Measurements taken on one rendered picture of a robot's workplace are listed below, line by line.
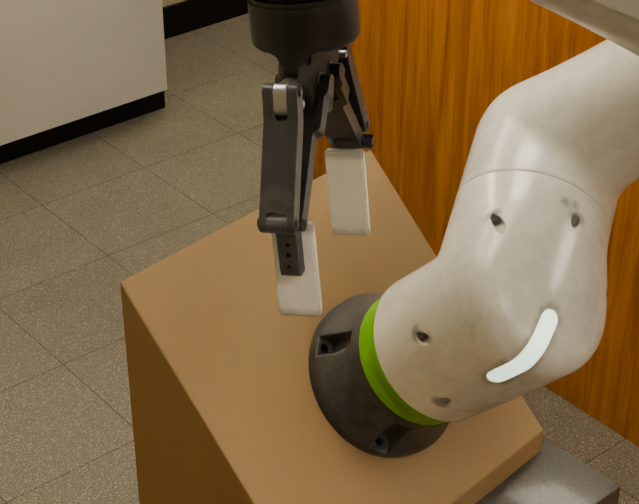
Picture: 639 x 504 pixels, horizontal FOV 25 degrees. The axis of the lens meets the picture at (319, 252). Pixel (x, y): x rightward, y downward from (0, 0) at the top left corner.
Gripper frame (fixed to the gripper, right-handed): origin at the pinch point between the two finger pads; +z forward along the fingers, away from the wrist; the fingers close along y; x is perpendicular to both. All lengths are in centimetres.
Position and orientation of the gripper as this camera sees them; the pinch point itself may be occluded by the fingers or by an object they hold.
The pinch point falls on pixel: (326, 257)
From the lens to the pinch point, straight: 107.0
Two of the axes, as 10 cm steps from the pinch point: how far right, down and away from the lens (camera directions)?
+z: 0.9, 9.1, 4.1
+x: -9.6, -0.4, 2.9
